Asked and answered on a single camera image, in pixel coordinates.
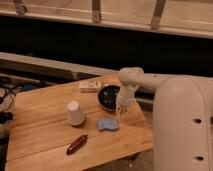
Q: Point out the white upside-down cup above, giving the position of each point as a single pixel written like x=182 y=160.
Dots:
x=75 y=115

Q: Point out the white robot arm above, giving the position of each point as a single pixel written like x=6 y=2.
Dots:
x=182 y=115

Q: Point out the wooden table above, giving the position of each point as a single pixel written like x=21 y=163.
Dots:
x=41 y=134

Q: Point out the red-brown sausage toy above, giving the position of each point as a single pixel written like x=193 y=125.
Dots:
x=76 y=145

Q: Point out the dark ceramic bowl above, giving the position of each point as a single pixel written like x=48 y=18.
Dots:
x=107 y=97

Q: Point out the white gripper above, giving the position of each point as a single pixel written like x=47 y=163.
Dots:
x=125 y=98

